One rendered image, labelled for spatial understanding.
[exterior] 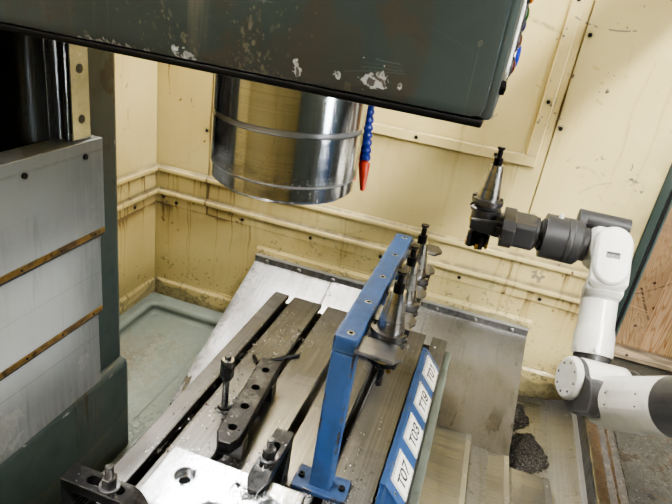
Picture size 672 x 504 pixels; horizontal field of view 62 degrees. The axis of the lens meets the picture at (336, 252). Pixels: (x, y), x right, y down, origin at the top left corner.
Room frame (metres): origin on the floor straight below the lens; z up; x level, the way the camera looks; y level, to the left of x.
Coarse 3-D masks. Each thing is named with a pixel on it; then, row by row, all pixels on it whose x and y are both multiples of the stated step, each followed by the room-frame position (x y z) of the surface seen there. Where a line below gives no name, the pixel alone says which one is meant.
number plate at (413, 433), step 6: (408, 420) 0.88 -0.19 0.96; (414, 420) 0.90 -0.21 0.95; (408, 426) 0.87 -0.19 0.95; (414, 426) 0.88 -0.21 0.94; (408, 432) 0.85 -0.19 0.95; (414, 432) 0.87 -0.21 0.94; (420, 432) 0.89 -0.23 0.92; (408, 438) 0.84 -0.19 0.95; (414, 438) 0.86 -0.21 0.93; (420, 438) 0.88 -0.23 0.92; (408, 444) 0.83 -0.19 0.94; (414, 444) 0.85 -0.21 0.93; (414, 450) 0.83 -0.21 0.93; (414, 456) 0.83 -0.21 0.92
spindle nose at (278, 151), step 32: (224, 96) 0.54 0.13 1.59; (256, 96) 0.52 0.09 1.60; (288, 96) 0.52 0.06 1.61; (320, 96) 0.53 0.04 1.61; (224, 128) 0.54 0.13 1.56; (256, 128) 0.52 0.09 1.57; (288, 128) 0.52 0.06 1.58; (320, 128) 0.53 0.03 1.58; (352, 128) 0.56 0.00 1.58; (224, 160) 0.54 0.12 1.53; (256, 160) 0.52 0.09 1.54; (288, 160) 0.52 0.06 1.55; (320, 160) 0.53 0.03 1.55; (352, 160) 0.57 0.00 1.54; (256, 192) 0.52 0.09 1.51; (288, 192) 0.52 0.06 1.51; (320, 192) 0.53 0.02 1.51
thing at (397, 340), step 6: (378, 318) 0.80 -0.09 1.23; (372, 324) 0.78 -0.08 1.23; (372, 330) 0.77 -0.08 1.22; (378, 330) 0.76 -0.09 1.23; (408, 330) 0.78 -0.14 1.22; (372, 336) 0.77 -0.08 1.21; (378, 336) 0.75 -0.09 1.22; (384, 336) 0.75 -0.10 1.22; (390, 336) 0.75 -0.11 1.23; (396, 336) 0.75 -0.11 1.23; (402, 336) 0.76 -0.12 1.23; (390, 342) 0.75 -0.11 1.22; (396, 342) 0.75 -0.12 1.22; (402, 348) 0.76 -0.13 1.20
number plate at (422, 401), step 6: (420, 384) 1.00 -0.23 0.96; (420, 390) 0.99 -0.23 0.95; (420, 396) 0.97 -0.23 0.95; (426, 396) 1.00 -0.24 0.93; (414, 402) 0.94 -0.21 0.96; (420, 402) 0.96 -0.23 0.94; (426, 402) 0.98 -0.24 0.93; (420, 408) 0.94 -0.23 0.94; (426, 408) 0.97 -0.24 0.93; (420, 414) 0.93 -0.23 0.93; (426, 414) 0.95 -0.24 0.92
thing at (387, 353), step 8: (360, 344) 0.73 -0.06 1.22; (368, 344) 0.73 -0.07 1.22; (376, 344) 0.74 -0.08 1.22; (384, 344) 0.74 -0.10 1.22; (392, 344) 0.74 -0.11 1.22; (360, 352) 0.71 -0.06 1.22; (368, 352) 0.71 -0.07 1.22; (376, 352) 0.71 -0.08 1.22; (384, 352) 0.72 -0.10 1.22; (392, 352) 0.72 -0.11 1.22; (400, 352) 0.73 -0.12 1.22; (376, 360) 0.70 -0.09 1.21; (384, 360) 0.70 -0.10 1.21; (392, 360) 0.70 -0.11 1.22; (400, 360) 0.71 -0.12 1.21
